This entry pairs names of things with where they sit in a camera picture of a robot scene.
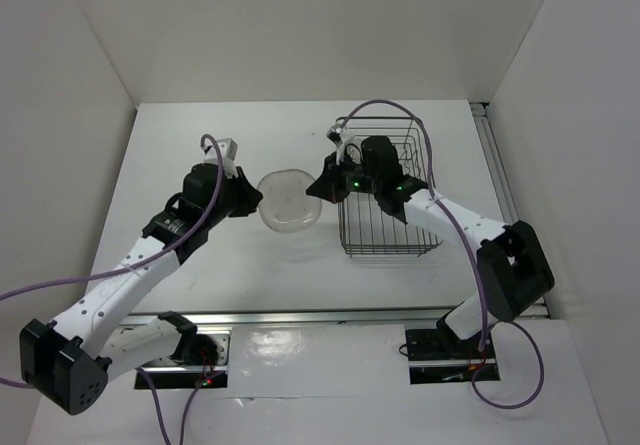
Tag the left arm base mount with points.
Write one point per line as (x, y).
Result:
(208, 363)

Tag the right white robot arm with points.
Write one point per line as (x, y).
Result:
(508, 263)

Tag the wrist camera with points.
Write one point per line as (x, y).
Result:
(343, 139)
(221, 153)

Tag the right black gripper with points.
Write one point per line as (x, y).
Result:
(328, 186)

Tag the aluminium front rail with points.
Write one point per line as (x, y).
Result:
(317, 317)

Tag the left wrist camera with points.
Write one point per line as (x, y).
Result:
(221, 153)

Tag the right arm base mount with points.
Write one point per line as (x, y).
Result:
(437, 356)

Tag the clear plate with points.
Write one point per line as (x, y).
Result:
(285, 206)

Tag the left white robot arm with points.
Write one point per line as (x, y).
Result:
(71, 358)

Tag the wire dish rack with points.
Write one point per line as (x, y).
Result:
(365, 231)

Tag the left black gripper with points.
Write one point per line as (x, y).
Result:
(250, 197)

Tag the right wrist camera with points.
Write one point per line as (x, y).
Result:
(343, 139)

